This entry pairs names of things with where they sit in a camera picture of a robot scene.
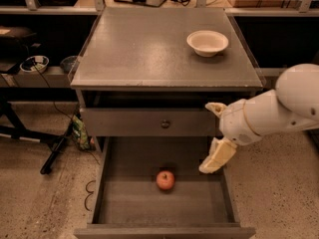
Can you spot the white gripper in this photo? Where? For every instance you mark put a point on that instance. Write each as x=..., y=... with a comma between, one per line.
x=234, y=122

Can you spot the red apple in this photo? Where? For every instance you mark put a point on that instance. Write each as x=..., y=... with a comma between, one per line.
x=165, y=180

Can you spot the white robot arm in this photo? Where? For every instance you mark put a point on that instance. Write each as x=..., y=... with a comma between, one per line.
x=293, y=105

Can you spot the round metal drawer knob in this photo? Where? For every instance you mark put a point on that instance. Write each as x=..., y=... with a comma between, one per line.
x=165, y=123

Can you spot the open grey middle drawer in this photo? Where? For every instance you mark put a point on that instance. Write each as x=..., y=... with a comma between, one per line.
x=128, y=204

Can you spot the closed grey top drawer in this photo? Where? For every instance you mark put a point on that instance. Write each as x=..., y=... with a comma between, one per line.
x=146, y=122

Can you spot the green snack bag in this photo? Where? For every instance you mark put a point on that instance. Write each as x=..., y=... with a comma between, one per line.
x=80, y=134

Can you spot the dark bowl on shelf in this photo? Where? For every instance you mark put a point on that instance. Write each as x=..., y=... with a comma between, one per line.
x=69, y=63

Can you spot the white bowl with items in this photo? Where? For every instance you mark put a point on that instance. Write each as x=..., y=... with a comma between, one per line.
x=35, y=64

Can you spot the black stand leg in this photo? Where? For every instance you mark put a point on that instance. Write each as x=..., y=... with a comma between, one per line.
x=19, y=131

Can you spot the black bag on shelf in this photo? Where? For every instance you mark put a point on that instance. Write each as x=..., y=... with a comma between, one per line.
x=15, y=41

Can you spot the grey shelf rail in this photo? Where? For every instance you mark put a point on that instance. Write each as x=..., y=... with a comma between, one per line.
x=53, y=77

